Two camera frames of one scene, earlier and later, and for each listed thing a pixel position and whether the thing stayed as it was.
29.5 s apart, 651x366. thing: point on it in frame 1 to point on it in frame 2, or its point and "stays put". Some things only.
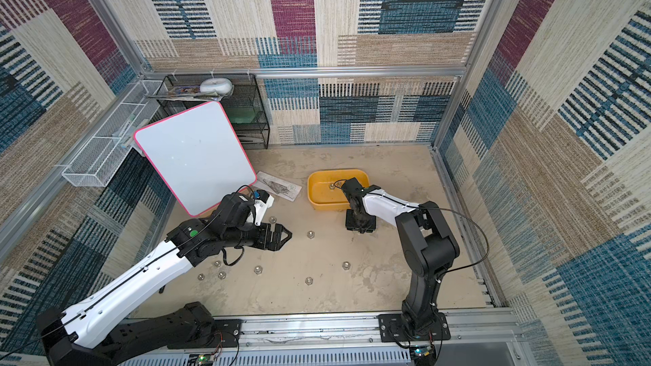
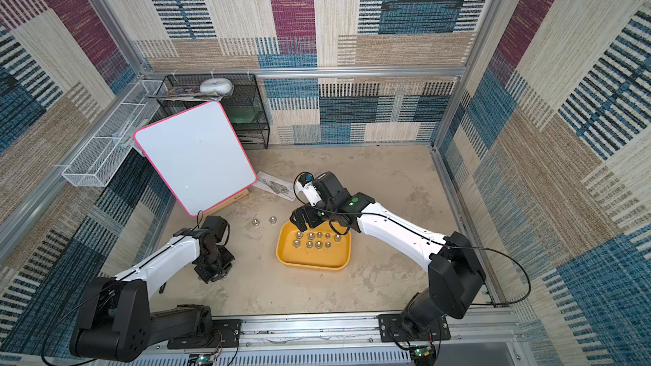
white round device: (223, 85) stays put
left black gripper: (263, 242) to (208, 274)
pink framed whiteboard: (198, 156) stays put
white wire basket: (101, 157) stays put
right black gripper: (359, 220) to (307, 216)
